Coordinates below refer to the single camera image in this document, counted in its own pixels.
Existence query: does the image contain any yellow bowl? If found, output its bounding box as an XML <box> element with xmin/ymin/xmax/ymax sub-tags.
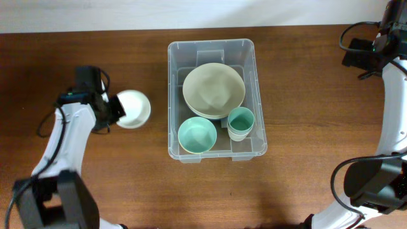
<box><xmin>179</xmin><ymin>140</ymin><xmax>215</xmax><ymax>154</ymax></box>

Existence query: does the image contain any grey cup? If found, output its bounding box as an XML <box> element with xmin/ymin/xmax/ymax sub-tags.
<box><xmin>227</xmin><ymin>123</ymin><xmax>253</xmax><ymax>135</ymax></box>

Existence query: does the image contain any cream white cup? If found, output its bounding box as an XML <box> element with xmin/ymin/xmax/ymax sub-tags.
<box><xmin>228</xmin><ymin>132</ymin><xmax>247</xmax><ymax>142</ymax></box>

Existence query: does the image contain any white label in container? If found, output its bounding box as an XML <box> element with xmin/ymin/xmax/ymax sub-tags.
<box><xmin>221</xmin><ymin>117</ymin><xmax>228</xmax><ymax>128</ymax></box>

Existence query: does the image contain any green bowl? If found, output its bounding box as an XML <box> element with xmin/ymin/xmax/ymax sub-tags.
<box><xmin>178</xmin><ymin>116</ymin><xmax>217</xmax><ymax>145</ymax></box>

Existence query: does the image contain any clear plastic storage container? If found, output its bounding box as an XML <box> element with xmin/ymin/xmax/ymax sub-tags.
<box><xmin>168</xmin><ymin>39</ymin><xmax>268</xmax><ymax>163</ymax></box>

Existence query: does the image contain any beige plate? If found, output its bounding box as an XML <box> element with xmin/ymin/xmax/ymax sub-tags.
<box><xmin>185</xmin><ymin>97</ymin><xmax>244</xmax><ymax>120</ymax></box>

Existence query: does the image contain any cream white plate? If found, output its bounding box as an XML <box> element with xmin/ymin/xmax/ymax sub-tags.
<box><xmin>183</xmin><ymin>63</ymin><xmax>245</xmax><ymax>100</ymax></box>

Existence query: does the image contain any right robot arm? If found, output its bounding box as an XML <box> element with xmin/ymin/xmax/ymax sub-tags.
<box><xmin>300</xmin><ymin>0</ymin><xmax>406</xmax><ymax>228</ymax></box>

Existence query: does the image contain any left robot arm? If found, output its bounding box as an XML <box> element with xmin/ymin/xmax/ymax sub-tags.
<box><xmin>9</xmin><ymin>66</ymin><xmax>125</xmax><ymax>228</ymax></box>

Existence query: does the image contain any green cup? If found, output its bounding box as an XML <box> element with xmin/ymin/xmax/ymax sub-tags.
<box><xmin>227</xmin><ymin>107</ymin><xmax>255</xmax><ymax>134</ymax></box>

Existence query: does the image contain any white bowl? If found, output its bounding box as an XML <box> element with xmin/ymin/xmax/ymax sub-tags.
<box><xmin>116</xmin><ymin>90</ymin><xmax>151</xmax><ymax>129</ymax></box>

